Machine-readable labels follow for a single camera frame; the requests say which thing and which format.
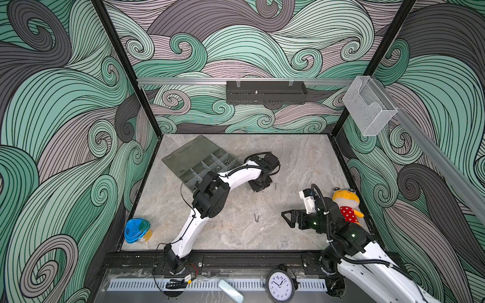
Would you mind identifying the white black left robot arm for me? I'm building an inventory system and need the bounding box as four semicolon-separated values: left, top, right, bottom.
164;151;280;274

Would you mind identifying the black wall tray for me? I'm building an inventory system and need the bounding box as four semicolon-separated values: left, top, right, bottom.
226;82;308;106

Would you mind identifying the blue lid fruit cup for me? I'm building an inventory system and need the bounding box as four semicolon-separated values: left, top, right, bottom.
124;218;153;244

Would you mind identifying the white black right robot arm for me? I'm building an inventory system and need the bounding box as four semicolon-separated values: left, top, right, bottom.
281;184;436;302

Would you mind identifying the white round clock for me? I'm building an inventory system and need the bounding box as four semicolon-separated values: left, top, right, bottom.
265;270;296;303

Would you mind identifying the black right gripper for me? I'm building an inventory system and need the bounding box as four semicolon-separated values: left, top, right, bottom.
281;206;332;235

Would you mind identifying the grey compartment organizer box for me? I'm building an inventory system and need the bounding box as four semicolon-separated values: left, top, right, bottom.
162;135;241;192

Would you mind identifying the white oblong remote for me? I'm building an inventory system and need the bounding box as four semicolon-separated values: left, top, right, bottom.
218;280;244;303

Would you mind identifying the clear plastic wall holder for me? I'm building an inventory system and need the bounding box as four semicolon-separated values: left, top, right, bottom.
342;76;397;137

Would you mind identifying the white perforated cable duct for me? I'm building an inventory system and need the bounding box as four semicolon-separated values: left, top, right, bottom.
107;278;327;292

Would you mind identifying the yellow frog plush toy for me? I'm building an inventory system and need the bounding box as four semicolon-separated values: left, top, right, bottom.
332;188;364;225

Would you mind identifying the aluminium rail bar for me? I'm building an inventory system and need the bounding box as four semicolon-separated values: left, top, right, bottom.
137;77;354;87

